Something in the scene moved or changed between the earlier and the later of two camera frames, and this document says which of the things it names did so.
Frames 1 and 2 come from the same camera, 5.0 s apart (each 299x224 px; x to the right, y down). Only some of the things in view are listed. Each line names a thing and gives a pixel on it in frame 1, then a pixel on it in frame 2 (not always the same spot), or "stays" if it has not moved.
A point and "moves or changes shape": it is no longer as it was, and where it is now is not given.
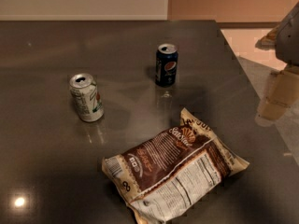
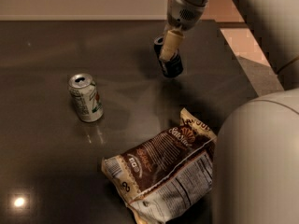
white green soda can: x=87 y=99 stays
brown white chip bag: x=171 y=174 stays
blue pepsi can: x=166 y=64 moves or changes shape
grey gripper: x=288 y=40 → x=183 y=15
